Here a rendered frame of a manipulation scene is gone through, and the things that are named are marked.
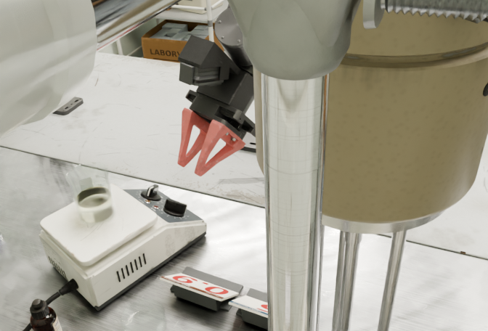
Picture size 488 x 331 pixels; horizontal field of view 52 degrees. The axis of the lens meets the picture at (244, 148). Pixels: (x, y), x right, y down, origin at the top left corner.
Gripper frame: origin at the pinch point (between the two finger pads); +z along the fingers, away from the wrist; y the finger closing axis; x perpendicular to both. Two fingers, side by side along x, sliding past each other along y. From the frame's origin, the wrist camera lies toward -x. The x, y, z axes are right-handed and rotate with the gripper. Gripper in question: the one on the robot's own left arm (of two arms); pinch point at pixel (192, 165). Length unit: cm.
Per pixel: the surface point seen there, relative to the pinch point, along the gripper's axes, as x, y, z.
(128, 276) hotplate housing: -0.3, 0.6, 17.1
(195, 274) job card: 6.4, 5.3, 12.8
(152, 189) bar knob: 3.9, -7.5, 6.0
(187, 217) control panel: 6.4, -1.0, 6.9
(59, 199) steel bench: 4.3, -25.5, 15.9
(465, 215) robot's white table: 29.8, 28.1, -14.8
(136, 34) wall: 142, -218, -61
